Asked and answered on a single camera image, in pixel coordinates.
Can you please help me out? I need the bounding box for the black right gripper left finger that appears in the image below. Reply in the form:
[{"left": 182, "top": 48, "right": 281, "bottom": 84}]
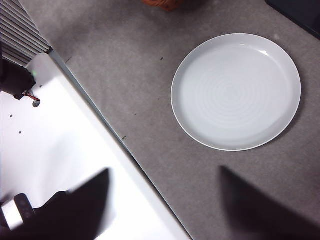
[{"left": 0, "top": 168, "right": 117, "bottom": 240}]

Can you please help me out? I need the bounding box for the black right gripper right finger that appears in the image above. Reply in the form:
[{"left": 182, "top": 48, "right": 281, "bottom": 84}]
[{"left": 219, "top": 164, "right": 320, "bottom": 240}]

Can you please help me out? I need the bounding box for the pale grey round plate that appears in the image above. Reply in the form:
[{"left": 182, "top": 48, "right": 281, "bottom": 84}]
[{"left": 170, "top": 32, "right": 302, "bottom": 152}]

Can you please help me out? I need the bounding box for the grey ribbed panel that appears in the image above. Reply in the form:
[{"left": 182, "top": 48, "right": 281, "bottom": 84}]
[{"left": 0, "top": 0, "right": 53, "bottom": 67}]

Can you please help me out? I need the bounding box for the black rectangular tray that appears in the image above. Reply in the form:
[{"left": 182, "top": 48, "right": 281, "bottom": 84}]
[{"left": 264, "top": 0, "right": 320, "bottom": 41}]

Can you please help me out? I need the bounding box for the brown wicker basket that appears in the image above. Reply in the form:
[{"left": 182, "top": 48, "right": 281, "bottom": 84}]
[{"left": 141, "top": 0, "right": 181, "bottom": 12}]

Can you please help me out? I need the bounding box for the silver front camera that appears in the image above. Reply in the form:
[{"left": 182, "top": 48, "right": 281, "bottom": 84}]
[{"left": 0, "top": 193, "right": 38, "bottom": 231}]

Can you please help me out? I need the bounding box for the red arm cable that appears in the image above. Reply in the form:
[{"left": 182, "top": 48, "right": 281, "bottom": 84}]
[{"left": 21, "top": 91, "right": 41, "bottom": 103}]

